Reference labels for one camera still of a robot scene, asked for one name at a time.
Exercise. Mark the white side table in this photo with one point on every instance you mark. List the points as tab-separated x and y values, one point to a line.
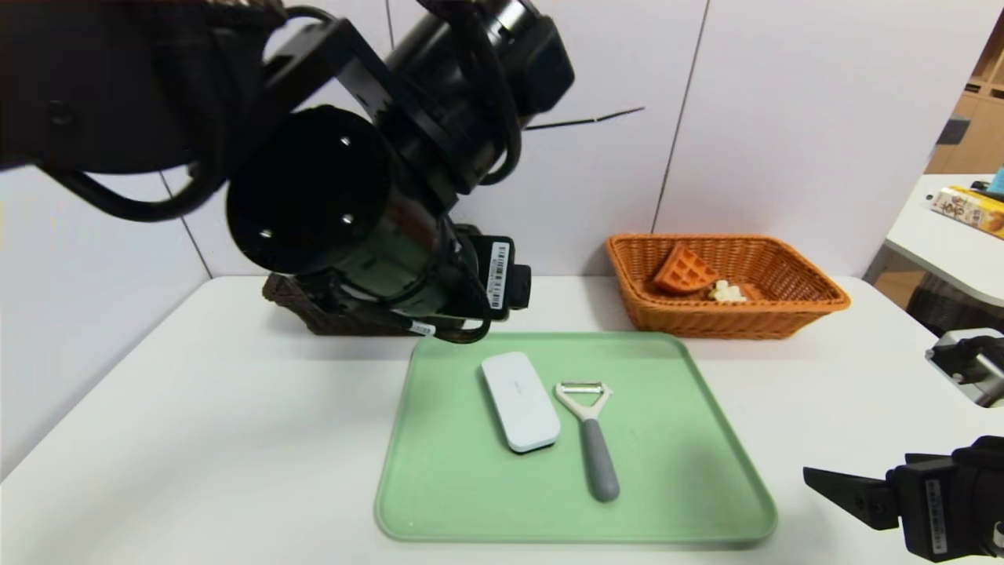
941	243

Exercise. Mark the yellow snack box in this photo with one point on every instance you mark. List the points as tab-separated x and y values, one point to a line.
969	208

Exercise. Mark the orange wicker basket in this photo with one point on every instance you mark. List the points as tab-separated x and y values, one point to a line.
706	318

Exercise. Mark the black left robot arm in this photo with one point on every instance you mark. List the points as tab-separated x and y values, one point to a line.
314	196

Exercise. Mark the teal small container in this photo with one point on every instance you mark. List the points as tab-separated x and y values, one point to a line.
998	179

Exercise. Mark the wooden shelf unit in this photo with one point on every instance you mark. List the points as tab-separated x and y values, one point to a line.
980	110

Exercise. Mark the dark grey small box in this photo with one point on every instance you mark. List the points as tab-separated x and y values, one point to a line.
954	131

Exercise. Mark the white toy popcorn piece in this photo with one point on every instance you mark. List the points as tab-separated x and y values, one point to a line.
727	293

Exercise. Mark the orange toy waffle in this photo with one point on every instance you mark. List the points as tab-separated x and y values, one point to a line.
684	271

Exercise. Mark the dark brown wicker basket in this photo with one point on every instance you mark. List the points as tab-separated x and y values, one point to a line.
314	318

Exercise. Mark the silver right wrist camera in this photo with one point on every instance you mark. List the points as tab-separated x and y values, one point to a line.
969	365

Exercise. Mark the white rectangular case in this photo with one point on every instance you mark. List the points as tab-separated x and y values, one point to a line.
520	404

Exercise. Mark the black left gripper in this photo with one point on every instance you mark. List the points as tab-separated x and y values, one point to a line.
499	276

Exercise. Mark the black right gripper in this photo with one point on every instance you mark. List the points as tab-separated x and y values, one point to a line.
928	497

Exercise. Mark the light green plastic tray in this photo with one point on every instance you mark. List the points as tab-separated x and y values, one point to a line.
682	486

